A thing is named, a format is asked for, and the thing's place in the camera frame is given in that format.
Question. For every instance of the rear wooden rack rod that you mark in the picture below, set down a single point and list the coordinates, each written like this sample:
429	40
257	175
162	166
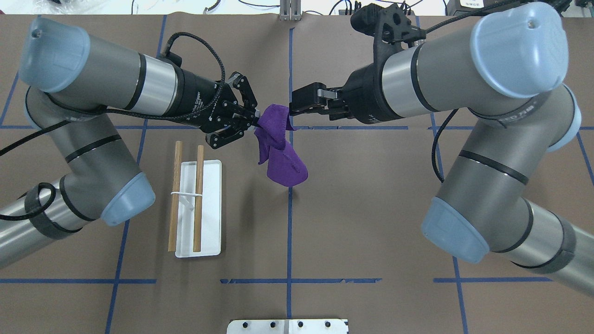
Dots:
175	197

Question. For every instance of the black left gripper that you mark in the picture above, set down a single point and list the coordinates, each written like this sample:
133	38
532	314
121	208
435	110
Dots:
198	94

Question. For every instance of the white rack base tray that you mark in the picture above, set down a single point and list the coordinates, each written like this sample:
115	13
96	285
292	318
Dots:
211	243

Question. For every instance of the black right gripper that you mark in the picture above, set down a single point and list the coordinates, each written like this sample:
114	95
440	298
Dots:
365	95

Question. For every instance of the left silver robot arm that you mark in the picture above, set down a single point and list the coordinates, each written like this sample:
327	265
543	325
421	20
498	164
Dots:
75	80

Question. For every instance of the black computer box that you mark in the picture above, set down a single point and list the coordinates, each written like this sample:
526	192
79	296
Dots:
458	7

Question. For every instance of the purple towel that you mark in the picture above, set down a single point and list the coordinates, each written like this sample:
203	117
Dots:
284	165

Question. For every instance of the brown paper table cover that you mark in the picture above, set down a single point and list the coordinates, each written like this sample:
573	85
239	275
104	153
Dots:
297	232

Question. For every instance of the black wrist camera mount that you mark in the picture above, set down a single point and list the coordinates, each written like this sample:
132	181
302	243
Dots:
390	28

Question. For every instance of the blue tape grid lines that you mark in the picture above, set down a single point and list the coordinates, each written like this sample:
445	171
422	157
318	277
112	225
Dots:
290	232

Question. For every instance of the aluminium frame post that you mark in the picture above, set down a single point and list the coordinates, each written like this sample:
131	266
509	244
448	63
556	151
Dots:
290	10

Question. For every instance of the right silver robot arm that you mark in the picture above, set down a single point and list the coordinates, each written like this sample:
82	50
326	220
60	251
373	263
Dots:
508	71

